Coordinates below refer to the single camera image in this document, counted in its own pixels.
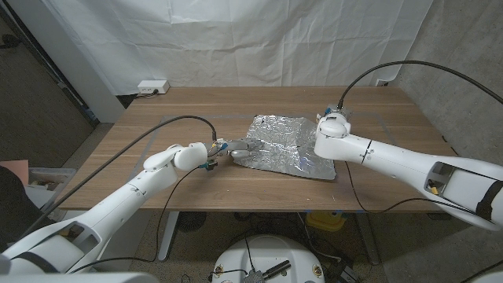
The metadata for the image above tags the grey table leg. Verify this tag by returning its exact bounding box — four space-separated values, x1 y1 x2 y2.
355 211 381 265

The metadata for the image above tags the white power strip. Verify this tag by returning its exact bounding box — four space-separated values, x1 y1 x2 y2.
137 79 171 95

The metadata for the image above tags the black tool on base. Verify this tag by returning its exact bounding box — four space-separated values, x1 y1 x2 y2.
243 259 292 283

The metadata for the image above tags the yellow object under table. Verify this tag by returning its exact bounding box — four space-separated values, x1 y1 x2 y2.
306 211 347 232

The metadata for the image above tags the white creased backdrop sheet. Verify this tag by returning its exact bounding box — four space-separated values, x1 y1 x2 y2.
41 0 433 96

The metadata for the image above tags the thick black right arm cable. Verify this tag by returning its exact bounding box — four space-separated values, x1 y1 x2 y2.
336 60 503 110

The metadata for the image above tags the white table leg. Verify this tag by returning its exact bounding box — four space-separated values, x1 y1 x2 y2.
157 211 181 262

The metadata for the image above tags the black round floor fan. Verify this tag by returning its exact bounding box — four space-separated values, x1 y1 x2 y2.
176 211 207 233

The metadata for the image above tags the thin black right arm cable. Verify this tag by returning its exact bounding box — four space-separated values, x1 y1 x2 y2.
344 160 503 283

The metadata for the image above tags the person in dark clothing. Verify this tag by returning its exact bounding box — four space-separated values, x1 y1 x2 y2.
0 164 48 248

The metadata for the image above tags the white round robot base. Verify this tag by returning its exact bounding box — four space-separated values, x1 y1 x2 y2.
211 234 325 283

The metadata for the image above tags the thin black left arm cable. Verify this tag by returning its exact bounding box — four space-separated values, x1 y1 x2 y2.
70 164 201 274

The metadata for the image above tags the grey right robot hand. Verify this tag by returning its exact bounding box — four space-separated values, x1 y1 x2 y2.
316 103 353 123

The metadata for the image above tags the crinkled aluminum foil sheet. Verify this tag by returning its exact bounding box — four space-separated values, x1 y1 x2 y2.
235 114 338 181

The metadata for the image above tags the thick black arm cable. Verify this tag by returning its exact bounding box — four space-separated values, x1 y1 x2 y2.
336 60 503 110
23 115 218 237

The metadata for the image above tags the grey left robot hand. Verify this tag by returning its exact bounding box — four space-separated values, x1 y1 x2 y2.
207 137 265 160

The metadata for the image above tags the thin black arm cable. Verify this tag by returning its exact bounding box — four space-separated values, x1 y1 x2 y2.
70 164 201 274
344 160 503 283

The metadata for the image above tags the clear plastic storage bin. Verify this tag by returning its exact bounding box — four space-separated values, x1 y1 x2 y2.
23 167 77 213

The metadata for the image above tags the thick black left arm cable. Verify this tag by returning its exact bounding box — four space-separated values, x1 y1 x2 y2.
23 115 218 237

